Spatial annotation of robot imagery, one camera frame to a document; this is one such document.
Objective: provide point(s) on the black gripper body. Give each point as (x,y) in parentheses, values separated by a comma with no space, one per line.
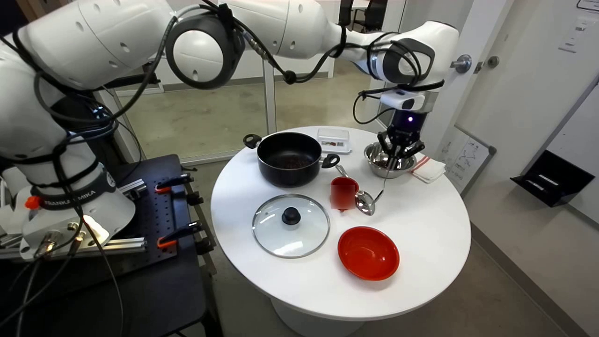
(408,124)

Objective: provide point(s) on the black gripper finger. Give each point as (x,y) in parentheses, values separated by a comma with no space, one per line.
(412,150)
(386,144)

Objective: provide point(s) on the small wall whiteboard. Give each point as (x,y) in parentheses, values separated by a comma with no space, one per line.
(468,159)

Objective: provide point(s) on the red plastic bowl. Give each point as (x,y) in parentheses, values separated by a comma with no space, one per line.
(367,253)

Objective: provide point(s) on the aluminium rail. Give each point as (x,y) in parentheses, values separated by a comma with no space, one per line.
(123,243)

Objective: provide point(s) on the clear plastic container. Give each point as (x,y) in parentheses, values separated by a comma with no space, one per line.
(335,140)

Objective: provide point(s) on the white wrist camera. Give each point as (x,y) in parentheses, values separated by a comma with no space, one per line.
(402,99)

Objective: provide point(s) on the white cloth with red stripe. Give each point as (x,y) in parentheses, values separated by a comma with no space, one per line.
(429,168)

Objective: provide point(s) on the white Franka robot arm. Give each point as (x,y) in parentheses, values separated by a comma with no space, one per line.
(93,37)

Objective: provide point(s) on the black cooking pot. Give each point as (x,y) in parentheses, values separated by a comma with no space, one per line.
(290,159)

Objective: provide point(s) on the red plastic cup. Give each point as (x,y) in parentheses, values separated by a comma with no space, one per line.
(342,195)

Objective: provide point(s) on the white vertical post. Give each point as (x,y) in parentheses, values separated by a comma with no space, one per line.
(269,99)

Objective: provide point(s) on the steel ladle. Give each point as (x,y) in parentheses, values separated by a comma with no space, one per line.
(365,202)

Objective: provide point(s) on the black box on floor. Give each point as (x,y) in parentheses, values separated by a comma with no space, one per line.
(552,178)

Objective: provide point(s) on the stainless steel bowl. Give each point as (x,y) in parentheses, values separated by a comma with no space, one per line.
(376,167)

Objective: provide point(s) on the glass lid with black knob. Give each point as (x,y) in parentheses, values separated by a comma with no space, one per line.
(290,215)

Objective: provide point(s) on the small metal spoon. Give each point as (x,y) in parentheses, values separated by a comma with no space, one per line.
(386,178)

